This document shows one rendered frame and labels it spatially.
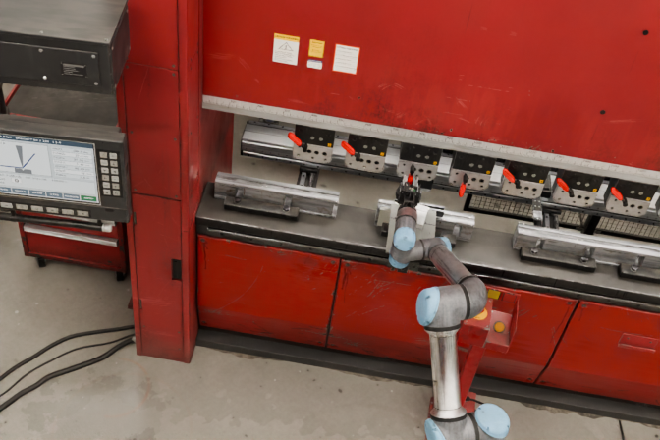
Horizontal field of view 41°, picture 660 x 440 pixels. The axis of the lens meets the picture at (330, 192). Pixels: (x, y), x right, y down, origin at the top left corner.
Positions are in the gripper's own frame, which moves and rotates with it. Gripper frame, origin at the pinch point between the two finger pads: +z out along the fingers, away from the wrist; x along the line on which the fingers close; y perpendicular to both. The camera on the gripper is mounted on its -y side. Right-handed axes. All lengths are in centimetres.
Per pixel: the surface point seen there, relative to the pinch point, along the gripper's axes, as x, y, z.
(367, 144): 17.9, 11.6, 2.8
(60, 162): 112, 30, -52
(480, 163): -24.4, 11.8, 2.9
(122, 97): 103, 32, -18
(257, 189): 58, -22, 4
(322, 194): 32.1, -21.8, 7.0
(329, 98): 34.3, 29.7, 3.0
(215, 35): 76, 48, 3
